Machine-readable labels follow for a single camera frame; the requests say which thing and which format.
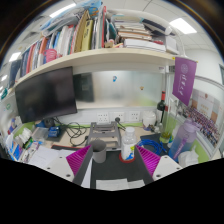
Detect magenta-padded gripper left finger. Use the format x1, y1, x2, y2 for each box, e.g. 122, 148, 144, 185
44, 144, 95, 187

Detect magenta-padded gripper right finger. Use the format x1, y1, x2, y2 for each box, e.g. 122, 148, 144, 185
134, 144, 183, 183

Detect clear plastic water bottle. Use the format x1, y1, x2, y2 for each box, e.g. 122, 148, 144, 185
120, 126, 138, 163

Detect large purple water bottle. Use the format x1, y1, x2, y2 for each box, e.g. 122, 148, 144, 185
168, 119, 198, 163

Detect grey ribbed cup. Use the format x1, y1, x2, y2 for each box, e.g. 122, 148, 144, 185
89, 139, 108, 164

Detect glass vase with green stems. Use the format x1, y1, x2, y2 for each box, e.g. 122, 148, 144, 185
159, 114, 175, 145

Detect large white paper sheet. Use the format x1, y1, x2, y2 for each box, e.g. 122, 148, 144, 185
28, 145, 77, 169

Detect black desk mat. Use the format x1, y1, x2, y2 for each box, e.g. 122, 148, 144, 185
50, 133, 171, 183

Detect small blue box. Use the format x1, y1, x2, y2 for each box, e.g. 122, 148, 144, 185
47, 125, 62, 139

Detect crumpled white tissue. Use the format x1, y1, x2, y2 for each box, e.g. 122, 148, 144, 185
178, 149, 200, 169

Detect white ceramic jar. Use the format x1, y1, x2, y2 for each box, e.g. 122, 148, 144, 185
142, 109, 158, 129

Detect small printed paper slip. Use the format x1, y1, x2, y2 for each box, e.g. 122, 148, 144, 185
95, 178, 146, 192

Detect dark wine bottle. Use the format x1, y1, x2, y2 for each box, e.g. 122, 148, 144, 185
156, 90, 167, 126

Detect group photo poster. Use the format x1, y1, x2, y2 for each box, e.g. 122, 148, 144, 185
176, 88, 221, 148

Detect black computer monitor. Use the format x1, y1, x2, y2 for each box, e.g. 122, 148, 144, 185
14, 65, 78, 129

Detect purple pennant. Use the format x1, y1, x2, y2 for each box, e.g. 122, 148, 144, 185
171, 56, 198, 107

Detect tangled black cables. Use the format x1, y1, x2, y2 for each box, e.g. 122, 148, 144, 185
54, 116, 91, 148

